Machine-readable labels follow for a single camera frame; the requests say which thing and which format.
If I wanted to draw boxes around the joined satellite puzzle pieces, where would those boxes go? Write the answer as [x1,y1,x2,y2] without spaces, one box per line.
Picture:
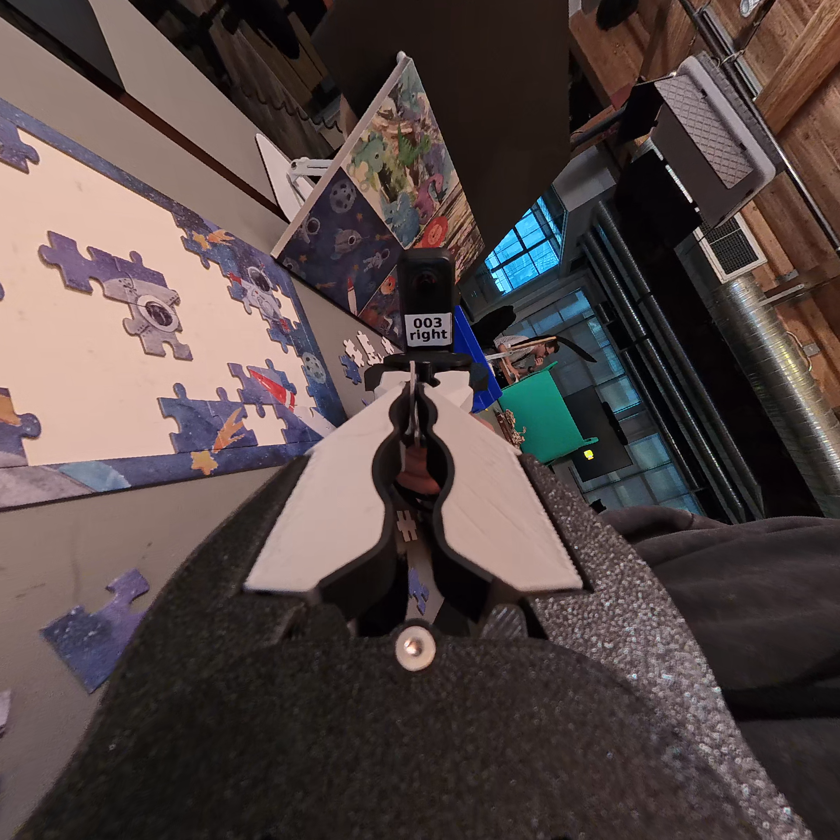
[38,231,194,361]

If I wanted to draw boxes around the dark blue puzzle piece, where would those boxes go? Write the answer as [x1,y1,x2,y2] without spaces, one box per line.
[157,382,221,455]

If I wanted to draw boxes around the blue plastic bin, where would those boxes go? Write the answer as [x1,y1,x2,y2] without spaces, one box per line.
[453,305,505,416]

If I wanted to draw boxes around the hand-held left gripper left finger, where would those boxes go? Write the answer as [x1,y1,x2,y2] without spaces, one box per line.
[243,382,413,623]

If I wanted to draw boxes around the star print puzzle piece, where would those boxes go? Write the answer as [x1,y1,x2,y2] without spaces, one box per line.
[0,387,42,468]

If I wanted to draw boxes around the person's right hand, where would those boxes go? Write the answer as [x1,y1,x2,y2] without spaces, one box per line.
[395,445,442,494]

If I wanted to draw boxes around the grey ceiling unit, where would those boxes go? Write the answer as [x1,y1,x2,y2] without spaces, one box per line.
[650,54,786,228]

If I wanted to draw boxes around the glass window wall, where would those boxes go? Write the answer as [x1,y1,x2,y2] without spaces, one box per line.
[484,193,723,519]

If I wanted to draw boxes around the printed puzzle box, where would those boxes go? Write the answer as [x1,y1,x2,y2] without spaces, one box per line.
[271,56,488,342]

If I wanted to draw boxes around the black rounded panel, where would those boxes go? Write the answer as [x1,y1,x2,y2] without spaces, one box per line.
[0,0,126,89]

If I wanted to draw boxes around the person's right forearm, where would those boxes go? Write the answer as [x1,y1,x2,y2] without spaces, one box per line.
[600,505,840,703]

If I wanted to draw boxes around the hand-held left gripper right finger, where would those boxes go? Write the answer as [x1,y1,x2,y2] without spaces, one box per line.
[415,382,585,623]

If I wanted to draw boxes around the adjoining grey desk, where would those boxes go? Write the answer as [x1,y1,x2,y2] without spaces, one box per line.
[88,0,293,207]

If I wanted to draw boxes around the black wall monitor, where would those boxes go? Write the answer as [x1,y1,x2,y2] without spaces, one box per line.
[567,386,636,485]

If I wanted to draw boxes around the wooden easel frame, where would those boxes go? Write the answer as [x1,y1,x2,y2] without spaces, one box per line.
[489,333,560,363]

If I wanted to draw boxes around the white vent grille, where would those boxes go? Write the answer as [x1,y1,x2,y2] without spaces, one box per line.
[696,211,769,284]

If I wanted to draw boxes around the green plastic bin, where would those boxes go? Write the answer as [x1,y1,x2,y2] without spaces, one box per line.
[497,361,599,465]

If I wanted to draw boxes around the silver ventilation duct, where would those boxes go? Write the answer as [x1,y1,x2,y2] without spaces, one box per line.
[712,276,840,503]

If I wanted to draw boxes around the purple puzzle piece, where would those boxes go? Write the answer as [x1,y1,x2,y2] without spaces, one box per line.
[39,567,151,694]

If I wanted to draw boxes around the dark upright screen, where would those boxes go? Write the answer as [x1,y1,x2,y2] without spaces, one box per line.
[314,0,572,253]

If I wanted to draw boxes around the space puzzle board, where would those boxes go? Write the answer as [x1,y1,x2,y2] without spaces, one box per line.
[0,98,349,511]

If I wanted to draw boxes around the comet print puzzle piece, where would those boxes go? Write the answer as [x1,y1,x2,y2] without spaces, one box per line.
[203,387,260,454]

